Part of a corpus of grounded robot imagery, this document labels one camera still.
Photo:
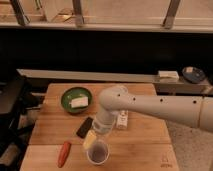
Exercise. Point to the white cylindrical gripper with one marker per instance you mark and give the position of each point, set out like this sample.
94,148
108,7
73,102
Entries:
103,123

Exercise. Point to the white block in bowl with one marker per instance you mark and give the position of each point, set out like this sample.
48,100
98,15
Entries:
79,102

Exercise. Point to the white box on ledge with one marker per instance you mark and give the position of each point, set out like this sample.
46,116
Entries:
168,75

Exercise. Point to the orange carrot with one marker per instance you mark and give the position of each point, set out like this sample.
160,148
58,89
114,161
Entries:
64,152

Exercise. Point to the dark blue plate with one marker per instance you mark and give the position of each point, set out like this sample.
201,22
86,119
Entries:
193,74

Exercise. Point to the green bowl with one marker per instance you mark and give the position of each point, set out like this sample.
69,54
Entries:
73,93

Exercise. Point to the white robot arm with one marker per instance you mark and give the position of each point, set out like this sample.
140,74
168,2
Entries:
192,111

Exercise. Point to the black rectangular block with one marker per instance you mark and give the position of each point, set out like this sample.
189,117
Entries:
84,128

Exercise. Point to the white squeeze bottle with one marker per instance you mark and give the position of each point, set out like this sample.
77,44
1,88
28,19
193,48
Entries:
122,120

